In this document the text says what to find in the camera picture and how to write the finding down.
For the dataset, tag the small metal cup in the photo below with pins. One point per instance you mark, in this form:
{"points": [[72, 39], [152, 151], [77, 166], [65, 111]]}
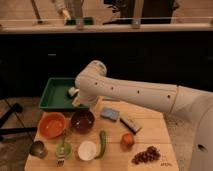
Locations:
{"points": [[38, 149]]}

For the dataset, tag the orange bowl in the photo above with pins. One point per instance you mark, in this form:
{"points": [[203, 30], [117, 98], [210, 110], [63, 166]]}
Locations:
{"points": [[52, 125]]}

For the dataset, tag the green chili pepper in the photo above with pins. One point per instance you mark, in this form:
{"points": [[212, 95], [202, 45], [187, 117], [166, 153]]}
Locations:
{"points": [[102, 136]]}

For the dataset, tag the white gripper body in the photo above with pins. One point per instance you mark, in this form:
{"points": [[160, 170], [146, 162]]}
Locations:
{"points": [[82, 100]]}

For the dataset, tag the red tomato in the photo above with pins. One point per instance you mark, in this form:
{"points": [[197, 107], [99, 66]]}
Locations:
{"points": [[127, 139]]}

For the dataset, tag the bunch of dark grapes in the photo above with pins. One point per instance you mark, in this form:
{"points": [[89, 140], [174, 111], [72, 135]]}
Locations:
{"points": [[151, 154]]}

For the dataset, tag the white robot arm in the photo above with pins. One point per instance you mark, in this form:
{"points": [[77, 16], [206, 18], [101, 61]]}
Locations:
{"points": [[187, 103]]}

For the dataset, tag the green plastic tray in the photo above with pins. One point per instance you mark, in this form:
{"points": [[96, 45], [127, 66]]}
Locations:
{"points": [[55, 95]]}

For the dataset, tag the black whiteboard eraser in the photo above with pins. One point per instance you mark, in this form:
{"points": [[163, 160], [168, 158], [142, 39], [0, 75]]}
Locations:
{"points": [[130, 123]]}

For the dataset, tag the blue sponge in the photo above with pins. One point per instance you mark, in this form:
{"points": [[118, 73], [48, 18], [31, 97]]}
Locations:
{"points": [[109, 113]]}

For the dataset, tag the black tripod legs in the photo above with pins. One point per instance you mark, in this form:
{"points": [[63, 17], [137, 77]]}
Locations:
{"points": [[11, 124]]}

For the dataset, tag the purple bowl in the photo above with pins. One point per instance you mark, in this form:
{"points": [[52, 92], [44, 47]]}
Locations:
{"points": [[82, 121]]}

